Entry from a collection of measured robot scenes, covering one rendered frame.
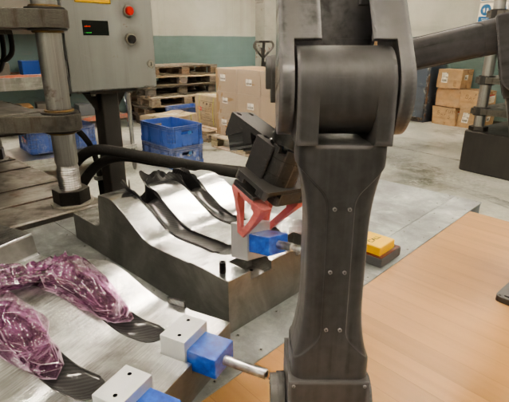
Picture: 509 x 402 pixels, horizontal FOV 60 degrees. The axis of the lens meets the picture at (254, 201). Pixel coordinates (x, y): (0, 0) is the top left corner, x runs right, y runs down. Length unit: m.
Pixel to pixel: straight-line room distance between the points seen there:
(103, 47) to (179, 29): 6.69
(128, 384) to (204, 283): 0.24
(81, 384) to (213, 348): 0.15
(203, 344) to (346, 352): 0.23
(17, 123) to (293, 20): 1.02
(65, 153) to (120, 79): 0.33
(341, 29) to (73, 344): 0.46
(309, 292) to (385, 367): 0.33
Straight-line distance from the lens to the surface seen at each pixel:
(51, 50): 1.25
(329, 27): 0.38
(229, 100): 5.26
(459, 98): 7.48
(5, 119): 1.28
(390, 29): 0.34
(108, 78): 1.46
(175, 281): 0.76
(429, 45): 0.83
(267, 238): 0.63
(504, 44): 0.80
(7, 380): 0.58
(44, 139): 4.41
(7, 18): 1.25
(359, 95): 0.31
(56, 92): 1.26
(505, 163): 4.74
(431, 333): 0.75
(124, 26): 1.49
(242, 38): 8.80
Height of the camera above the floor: 1.21
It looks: 20 degrees down
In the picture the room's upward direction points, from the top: straight up
